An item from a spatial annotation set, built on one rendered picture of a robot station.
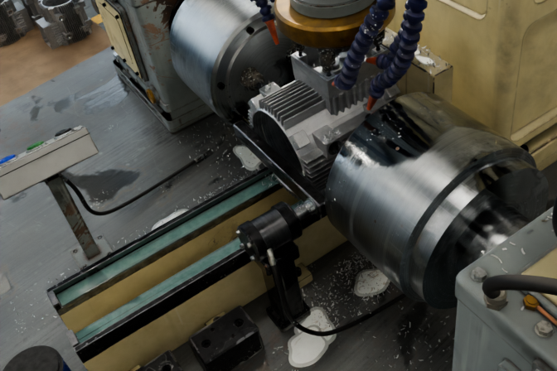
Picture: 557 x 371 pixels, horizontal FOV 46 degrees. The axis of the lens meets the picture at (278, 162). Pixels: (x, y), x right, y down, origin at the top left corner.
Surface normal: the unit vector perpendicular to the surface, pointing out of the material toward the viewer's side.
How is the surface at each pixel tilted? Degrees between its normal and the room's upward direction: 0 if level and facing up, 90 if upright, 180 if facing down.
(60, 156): 60
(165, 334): 90
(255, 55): 90
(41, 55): 0
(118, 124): 0
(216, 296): 90
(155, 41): 90
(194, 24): 39
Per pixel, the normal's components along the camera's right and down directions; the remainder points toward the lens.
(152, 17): 0.55, 0.51
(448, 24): -0.83, 0.47
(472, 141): 0.00, -0.79
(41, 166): 0.40, 0.09
